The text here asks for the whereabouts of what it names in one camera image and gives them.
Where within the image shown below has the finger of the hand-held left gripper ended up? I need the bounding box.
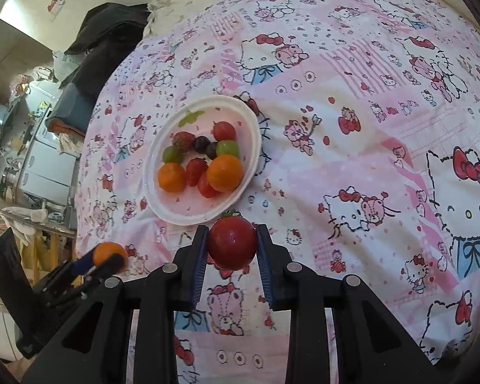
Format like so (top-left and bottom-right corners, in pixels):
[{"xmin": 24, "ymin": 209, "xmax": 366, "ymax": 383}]
[
  {"xmin": 32, "ymin": 250, "xmax": 99, "ymax": 294},
  {"xmin": 48, "ymin": 255, "xmax": 125, "ymax": 308}
]

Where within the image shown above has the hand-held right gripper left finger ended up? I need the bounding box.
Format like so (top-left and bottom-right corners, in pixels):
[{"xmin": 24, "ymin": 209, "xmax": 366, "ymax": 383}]
[{"xmin": 22, "ymin": 225, "xmax": 211, "ymax": 384}]

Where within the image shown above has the black garment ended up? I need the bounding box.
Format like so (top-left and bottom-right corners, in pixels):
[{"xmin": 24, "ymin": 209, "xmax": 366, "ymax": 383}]
[{"xmin": 64, "ymin": 2, "xmax": 150, "ymax": 89}]

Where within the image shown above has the small red tomato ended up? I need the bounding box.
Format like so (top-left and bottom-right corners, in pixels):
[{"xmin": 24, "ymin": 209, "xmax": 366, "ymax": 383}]
[{"xmin": 197, "ymin": 173, "xmax": 221, "ymax": 199}]

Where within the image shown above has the white drawer cabinet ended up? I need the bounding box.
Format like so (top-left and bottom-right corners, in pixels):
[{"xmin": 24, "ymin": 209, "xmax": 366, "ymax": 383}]
[{"xmin": 20, "ymin": 130, "xmax": 81, "ymax": 209}]

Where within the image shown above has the blue grey storage box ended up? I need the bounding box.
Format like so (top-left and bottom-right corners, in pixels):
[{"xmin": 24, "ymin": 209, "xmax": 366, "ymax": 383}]
[{"xmin": 48, "ymin": 82, "xmax": 100, "ymax": 137}]

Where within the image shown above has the red cherry tomato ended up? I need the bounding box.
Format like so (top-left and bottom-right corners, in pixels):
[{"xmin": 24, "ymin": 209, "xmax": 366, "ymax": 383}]
[{"xmin": 213, "ymin": 121, "xmax": 237, "ymax": 141}]

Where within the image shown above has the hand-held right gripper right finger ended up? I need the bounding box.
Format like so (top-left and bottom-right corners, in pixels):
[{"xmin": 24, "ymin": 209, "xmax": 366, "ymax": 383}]
[{"xmin": 256, "ymin": 224, "xmax": 443, "ymax": 384}]

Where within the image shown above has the red wall sticker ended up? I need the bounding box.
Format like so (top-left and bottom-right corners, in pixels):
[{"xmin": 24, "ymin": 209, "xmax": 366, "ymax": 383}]
[{"xmin": 46, "ymin": 0, "xmax": 67, "ymax": 22}]

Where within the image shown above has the pink strawberry print plate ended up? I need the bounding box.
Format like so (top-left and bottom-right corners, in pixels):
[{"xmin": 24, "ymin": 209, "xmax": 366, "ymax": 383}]
[{"xmin": 144, "ymin": 96, "xmax": 261, "ymax": 226}]

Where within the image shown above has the white cloth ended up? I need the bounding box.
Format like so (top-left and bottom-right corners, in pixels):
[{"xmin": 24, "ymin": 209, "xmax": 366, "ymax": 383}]
[{"xmin": 0, "ymin": 206, "xmax": 51, "ymax": 246}]

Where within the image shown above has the small orange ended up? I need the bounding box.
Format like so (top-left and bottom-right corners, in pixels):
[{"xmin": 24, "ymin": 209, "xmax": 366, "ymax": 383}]
[{"xmin": 157, "ymin": 163, "xmax": 187, "ymax": 193}]

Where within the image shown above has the pink cartoon printed blanket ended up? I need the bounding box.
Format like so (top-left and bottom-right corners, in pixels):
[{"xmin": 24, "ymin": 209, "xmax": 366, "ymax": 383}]
[{"xmin": 74, "ymin": 0, "xmax": 480, "ymax": 384}]

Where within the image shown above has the large orange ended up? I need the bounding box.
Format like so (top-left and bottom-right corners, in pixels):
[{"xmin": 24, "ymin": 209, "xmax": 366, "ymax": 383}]
[{"xmin": 206, "ymin": 154, "xmax": 244, "ymax": 193}]

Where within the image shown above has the green plum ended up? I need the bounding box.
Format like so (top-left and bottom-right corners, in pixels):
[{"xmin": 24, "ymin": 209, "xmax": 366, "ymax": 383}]
[{"xmin": 216, "ymin": 140, "xmax": 240, "ymax": 158}]

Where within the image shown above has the medium orange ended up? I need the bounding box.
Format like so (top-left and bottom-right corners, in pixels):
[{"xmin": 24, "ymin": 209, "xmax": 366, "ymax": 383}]
[{"xmin": 93, "ymin": 242, "xmax": 129, "ymax": 275}]

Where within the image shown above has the large red tomato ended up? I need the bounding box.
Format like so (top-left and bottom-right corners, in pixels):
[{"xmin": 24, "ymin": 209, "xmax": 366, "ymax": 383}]
[{"xmin": 207, "ymin": 209, "xmax": 259, "ymax": 271}]

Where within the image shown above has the large strawberry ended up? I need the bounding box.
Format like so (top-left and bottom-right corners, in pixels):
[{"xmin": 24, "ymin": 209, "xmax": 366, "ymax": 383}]
[{"xmin": 185, "ymin": 157, "xmax": 209, "ymax": 187}]

